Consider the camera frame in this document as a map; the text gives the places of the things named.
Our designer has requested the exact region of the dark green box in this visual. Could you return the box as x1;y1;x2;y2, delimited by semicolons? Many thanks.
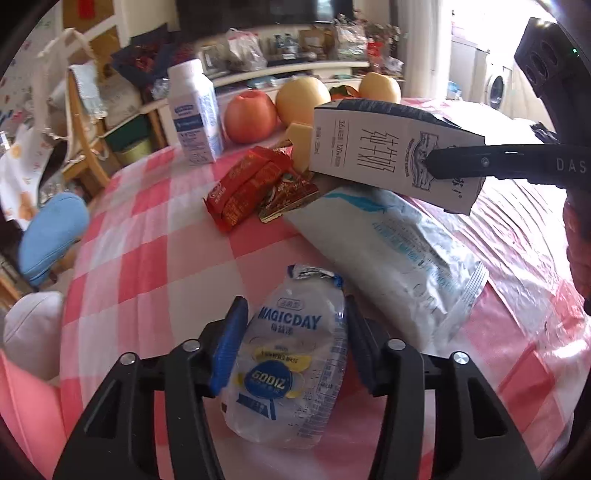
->
106;115;154;154

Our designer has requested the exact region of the pink bucket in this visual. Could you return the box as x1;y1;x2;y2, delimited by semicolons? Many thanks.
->
0;348;70;480

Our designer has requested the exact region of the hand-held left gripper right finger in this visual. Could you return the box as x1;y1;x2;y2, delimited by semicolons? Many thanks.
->
344;294;541;480

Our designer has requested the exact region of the white and dark blue carton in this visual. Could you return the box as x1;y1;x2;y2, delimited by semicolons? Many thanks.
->
307;98;486;215

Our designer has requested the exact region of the person's right forearm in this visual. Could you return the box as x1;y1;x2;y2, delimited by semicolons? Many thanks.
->
563;188;591;306

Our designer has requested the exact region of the white milk bottle blue label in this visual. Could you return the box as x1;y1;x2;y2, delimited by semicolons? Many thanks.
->
167;59;225;166

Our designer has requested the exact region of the washing machine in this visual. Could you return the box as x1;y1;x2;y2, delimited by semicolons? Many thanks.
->
482;48;515;112

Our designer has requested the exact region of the plastic bag of packets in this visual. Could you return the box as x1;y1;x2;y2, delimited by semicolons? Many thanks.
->
335;21;370;61

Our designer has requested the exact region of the blue chair cushion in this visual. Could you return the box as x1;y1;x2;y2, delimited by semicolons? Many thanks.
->
18;193;90;289

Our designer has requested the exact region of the cream cabinet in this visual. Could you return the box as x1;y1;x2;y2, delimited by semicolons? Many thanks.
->
139;23;407;148

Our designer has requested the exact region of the clear Magicday drink pouch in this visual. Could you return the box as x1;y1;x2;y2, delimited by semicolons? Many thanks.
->
222;264;348;450

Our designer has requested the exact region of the red white checkered tablecloth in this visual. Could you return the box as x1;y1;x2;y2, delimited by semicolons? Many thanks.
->
60;95;591;480

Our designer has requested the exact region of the wooden chair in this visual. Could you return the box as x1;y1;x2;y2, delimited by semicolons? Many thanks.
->
62;69;116;195

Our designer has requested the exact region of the yellow pear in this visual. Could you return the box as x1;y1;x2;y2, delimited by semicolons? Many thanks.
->
276;77;332;127
359;71;402;104

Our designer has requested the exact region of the pale yellow box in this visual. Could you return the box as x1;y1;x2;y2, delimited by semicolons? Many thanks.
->
284;121;315;174

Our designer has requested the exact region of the red gold snack packet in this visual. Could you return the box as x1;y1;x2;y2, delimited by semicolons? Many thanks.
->
257;168;320;223

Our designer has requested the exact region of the dark blue wrapped bouquet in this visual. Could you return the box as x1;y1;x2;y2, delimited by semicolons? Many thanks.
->
111;25;195;88

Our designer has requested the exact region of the light green lace cloth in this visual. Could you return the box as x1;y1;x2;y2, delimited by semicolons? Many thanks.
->
69;62;109;118

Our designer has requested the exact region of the red apple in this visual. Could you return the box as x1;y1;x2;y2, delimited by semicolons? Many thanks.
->
225;90;278;144

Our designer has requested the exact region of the white cloth with orange print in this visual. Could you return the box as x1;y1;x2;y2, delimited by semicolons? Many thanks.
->
0;124;47;232

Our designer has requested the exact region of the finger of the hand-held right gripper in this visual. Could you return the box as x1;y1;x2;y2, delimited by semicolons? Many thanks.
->
426;144;542;182
530;121;562;145

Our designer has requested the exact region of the white cardboard box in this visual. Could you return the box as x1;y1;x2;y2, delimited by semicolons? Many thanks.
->
99;78;141;130

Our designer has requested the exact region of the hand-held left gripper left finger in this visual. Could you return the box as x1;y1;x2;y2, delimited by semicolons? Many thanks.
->
53;295;250;480

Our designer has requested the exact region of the clear plastic bag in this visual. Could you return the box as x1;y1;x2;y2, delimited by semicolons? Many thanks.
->
226;30;269;72

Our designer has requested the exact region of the silver grey snack bag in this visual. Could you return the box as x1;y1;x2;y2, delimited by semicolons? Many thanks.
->
283;187;490;352

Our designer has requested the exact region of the black television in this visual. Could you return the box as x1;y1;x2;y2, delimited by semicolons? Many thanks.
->
175;0;356;31

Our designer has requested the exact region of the white round cushion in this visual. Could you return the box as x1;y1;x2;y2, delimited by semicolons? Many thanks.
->
2;291;65;381

